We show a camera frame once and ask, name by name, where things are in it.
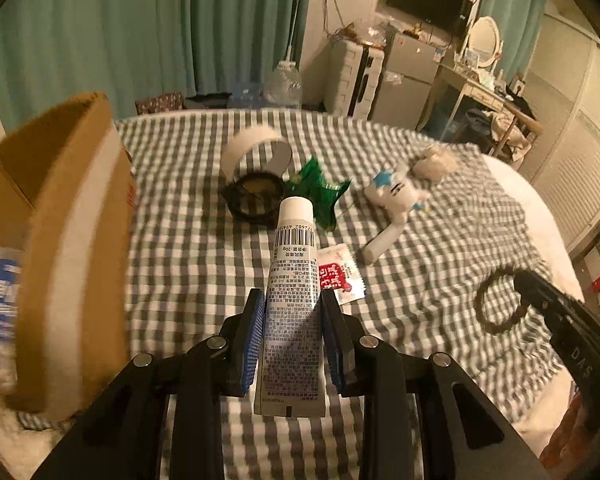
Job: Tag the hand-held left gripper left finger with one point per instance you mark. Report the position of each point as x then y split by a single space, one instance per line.
252 342

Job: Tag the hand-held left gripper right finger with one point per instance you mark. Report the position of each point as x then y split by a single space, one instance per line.
332 347

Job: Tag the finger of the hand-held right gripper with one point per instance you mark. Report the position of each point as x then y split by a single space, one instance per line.
560 315

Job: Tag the white ointment tube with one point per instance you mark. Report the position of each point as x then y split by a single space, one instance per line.
292 310

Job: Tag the red white sachet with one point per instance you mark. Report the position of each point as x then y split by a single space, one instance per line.
340 280

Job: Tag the green foil wrapper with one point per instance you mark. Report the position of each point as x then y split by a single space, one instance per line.
320 192

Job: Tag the white plush hand fan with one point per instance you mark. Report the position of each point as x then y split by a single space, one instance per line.
395 192

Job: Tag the brown cardboard box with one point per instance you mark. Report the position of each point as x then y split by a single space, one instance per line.
75 260

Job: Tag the white tape roll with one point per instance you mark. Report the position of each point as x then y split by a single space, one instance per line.
245 142

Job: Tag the clear jar with blue label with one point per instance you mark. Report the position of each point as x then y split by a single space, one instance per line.
0 300

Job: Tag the grey white checked cloth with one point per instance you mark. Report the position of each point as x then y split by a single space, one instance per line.
180 260

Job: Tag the orange patterned cloth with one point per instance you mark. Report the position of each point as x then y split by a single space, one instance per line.
570 435

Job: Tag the white louvred wardrobe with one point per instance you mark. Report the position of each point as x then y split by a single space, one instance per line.
580 135

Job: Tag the wooden chair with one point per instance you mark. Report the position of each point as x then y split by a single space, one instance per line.
527 127

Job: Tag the pale clothes on chair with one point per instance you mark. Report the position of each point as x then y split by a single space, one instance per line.
507 130

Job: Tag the black garment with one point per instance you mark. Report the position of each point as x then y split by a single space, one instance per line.
522 107

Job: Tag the crushed blue plastic bottle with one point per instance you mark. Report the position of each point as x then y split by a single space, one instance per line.
245 96

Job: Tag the cream dressing table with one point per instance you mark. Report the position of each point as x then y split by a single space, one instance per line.
460 85

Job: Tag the brown patterned bag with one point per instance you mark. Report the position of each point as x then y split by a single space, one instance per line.
159 103

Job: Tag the clear water jug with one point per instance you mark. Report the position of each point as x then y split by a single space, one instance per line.
282 85

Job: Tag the white suitcase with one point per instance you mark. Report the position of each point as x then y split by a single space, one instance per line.
352 80

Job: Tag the grey small fridge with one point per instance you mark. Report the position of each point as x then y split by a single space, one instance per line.
405 85

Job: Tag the white oval mirror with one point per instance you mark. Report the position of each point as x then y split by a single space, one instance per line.
484 42

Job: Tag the white pole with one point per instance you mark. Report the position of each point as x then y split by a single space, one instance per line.
291 45

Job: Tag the narrow green curtain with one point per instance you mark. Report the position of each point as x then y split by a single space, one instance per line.
520 15

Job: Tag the clear plastic bags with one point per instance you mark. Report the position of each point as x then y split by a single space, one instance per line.
370 32

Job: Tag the wide green curtain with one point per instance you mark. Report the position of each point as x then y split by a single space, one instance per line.
130 35

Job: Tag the small picture frame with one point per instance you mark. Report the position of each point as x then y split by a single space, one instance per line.
518 84

